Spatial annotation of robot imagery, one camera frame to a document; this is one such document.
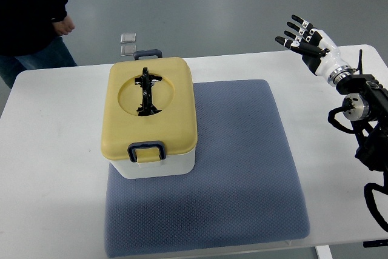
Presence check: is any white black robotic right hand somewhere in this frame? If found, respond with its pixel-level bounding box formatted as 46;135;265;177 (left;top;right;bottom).
275;15;354;86

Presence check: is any yellow box lid black handle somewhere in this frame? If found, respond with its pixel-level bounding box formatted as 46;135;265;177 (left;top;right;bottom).
101;57;198;163

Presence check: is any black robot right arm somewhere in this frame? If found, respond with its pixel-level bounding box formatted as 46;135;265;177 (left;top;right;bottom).
328;50;387;231

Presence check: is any white storage box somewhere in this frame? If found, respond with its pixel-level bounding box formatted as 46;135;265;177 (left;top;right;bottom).
110;147;196;180

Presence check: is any blue grey fabric cushion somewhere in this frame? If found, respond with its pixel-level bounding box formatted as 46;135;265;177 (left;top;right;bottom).
104;79;310;257

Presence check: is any upper floor socket plate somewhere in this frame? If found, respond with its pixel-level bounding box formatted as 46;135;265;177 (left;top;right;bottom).
120;32;136;44

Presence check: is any black clamp at table edge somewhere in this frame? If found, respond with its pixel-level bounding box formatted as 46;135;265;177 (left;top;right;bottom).
363;239;388;248

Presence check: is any white table leg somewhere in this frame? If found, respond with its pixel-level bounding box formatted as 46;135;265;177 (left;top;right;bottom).
315;245;333;259

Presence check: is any person in black jacket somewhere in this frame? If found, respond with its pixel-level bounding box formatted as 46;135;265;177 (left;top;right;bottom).
1;0;76;88

